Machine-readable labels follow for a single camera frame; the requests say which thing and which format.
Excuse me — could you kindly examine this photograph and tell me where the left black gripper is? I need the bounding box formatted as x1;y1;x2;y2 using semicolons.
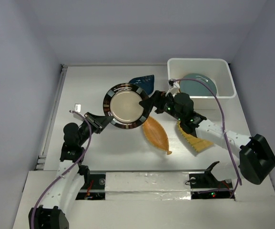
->
77;112;113;146

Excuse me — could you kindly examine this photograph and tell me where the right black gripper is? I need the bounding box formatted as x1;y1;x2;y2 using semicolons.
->
139;90;183;122

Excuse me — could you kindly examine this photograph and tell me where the orange fish shaped plate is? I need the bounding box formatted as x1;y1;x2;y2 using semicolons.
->
142;116;172;155

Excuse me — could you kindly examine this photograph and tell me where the dark blue leaf dish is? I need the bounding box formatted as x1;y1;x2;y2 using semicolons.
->
129;74;155;95

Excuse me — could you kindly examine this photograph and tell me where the brown rimmed beige plate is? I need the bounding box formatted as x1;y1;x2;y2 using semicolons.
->
103;83;149;129

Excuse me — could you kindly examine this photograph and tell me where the grey blue round plate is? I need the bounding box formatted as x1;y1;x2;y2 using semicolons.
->
179;73;217;96

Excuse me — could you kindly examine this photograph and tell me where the yellow green woven tray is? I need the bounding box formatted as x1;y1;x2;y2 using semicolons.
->
177;121;214;153

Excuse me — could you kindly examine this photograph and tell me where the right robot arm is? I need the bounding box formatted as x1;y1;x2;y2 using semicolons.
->
139;91;275;185

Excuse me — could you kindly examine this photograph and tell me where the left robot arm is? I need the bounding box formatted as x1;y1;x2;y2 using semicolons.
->
29;111;113;229

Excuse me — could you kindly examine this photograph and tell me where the white plastic bin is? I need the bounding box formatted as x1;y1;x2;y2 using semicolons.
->
167;58;236;110

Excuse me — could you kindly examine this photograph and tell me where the silver foil covered block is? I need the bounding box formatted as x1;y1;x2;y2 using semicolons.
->
104;172;191;201

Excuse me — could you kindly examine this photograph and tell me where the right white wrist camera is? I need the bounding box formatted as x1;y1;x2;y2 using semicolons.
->
165;79;180;97

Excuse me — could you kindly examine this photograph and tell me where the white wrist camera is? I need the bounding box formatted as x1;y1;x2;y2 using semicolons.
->
71;103;81;117
165;79;180;97

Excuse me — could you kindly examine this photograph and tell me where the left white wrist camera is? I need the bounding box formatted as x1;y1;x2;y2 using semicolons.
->
71;103;81;117

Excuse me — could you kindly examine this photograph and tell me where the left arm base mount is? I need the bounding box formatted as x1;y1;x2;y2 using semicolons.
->
76;173;106;200

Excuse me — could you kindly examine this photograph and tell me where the aluminium frame rail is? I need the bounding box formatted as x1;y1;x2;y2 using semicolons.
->
34;64;68;171

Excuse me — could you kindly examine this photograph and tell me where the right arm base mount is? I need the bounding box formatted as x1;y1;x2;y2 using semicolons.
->
185;173;234;199

